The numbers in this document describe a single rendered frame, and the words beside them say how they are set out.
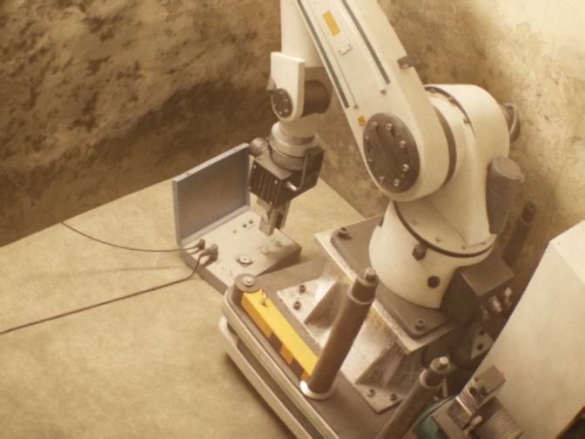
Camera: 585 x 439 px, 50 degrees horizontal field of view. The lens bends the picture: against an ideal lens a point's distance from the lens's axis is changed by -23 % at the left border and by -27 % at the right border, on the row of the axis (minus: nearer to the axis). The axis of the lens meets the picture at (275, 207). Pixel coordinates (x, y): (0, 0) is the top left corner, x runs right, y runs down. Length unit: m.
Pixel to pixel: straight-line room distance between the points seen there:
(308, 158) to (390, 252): 0.62
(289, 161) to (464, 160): 0.82
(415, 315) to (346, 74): 0.69
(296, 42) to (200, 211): 0.87
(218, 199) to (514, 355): 1.55
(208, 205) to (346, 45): 1.19
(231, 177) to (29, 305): 1.08
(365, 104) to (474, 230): 0.46
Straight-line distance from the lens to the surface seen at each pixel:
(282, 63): 2.54
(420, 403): 1.86
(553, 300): 1.94
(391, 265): 2.18
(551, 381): 2.03
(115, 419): 2.46
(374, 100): 2.04
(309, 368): 2.24
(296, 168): 2.71
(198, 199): 3.00
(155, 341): 2.71
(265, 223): 2.91
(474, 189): 2.08
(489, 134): 2.14
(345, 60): 2.10
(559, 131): 2.59
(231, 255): 3.00
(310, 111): 2.59
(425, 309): 2.18
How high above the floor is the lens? 2.10
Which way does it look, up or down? 39 degrees down
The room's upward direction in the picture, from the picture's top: 15 degrees clockwise
